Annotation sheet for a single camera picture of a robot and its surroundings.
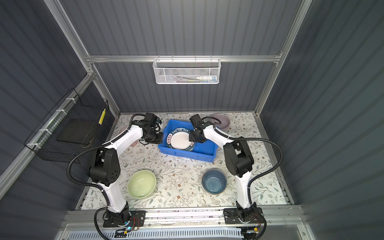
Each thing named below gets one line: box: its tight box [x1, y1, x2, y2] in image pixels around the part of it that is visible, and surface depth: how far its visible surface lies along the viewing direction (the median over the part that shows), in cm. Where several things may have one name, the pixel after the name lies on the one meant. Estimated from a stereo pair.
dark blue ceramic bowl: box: [201, 168, 227, 194], surface depth 86 cm
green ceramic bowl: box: [127, 169, 157, 199], surface depth 85 cm
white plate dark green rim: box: [166, 128, 196, 152], surface depth 102 cm
